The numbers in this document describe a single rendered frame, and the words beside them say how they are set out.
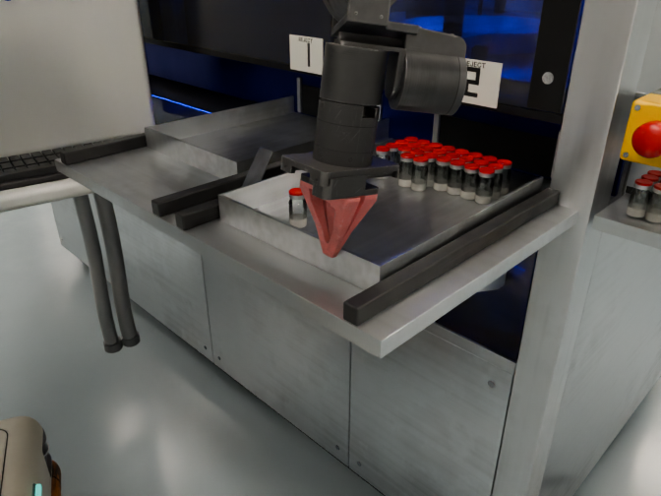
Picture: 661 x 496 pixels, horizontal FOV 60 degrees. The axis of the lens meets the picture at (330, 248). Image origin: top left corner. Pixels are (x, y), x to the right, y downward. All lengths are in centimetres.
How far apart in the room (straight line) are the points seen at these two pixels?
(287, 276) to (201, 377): 130
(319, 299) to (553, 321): 44
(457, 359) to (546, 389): 16
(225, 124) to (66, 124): 38
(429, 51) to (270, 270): 27
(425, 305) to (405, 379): 60
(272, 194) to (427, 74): 32
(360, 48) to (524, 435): 72
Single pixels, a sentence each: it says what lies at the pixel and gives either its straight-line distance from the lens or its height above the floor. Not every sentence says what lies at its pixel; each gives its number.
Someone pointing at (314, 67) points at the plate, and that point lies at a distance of 106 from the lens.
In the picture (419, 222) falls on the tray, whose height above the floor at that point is 88.
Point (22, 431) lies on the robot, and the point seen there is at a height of 28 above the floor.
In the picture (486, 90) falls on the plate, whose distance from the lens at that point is 85.
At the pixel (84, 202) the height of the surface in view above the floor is 64.
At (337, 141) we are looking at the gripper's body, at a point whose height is 103.
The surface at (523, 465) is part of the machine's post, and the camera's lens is 108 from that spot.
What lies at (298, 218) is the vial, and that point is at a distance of 69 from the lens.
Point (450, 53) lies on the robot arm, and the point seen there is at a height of 110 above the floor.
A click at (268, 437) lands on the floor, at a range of 166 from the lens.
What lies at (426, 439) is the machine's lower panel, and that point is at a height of 33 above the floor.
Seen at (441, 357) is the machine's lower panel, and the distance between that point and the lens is 106.
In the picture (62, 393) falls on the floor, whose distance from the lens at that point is 196.
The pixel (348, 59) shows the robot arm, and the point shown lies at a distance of 52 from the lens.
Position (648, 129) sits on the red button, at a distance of 73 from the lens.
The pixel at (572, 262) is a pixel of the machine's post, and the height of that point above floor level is 81.
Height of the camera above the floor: 118
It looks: 27 degrees down
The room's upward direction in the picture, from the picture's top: straight up
